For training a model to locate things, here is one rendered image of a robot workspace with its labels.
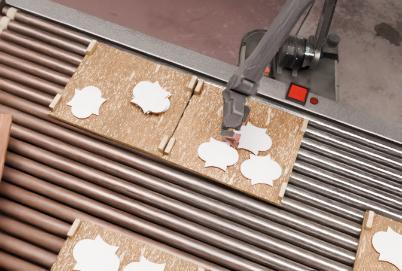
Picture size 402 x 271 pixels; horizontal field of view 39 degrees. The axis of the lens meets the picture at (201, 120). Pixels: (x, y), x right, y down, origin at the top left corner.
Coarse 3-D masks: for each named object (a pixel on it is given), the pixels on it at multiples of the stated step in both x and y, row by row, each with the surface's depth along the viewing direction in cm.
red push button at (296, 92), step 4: (292, 84) 206; (292, 88) 205; (296, 88) 205; (300, 88) 205; (292, 92) 204; (296, 92) 204; (300, 92) 204; (304, 92) 205; (292, 96) 203; (296, 96) 203; (300, 96) 203; (304, 96) 204; (300, 100) 203
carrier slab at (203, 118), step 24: (192, 96) 198; (216, 96) 198; (192, 120) 192; (216, 120) 193; (264, 120) 195; (288, 120) 196; (192, 144) 187; (288, 144) 191; (192, 168) 182; (216, 168) 183; (288, 168) 186; (264, 192) 180
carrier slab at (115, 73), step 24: (96, 48) 204; (96, 72) 198; (120, 72) 200; (144, 72) 201; (168, 72) 202; (72, 96) 192; (120, 96) 194; (72, 120) 187; (96, 120) 188; (120, 120) 189; (144, 120) 190; (168, 120) 191; (144, 144) 185
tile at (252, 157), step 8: (248, 160) 185; (256, 160) 185; (264, 160) 185; (240, 168) 183; (248, 168) 183; (256, 168) 183; (264, 168) 184; (272, 168) 184; (280, 168) 184; (248, 176) 181; (256, 176) 182; (264, 176) 182; (272, 176) 182; (272, 184) 181
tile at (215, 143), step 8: (208, 144) 186; (216, 144) 187; (224, 144) 187; (200, 152) 184; (208, 152) 185; (216, 152) 185; (224, 152) 185; (232, 152) 186; (208, 160) 183; (216, 160) 183; (224, 160) 184; (232, 160) 184; (224, 168) 182
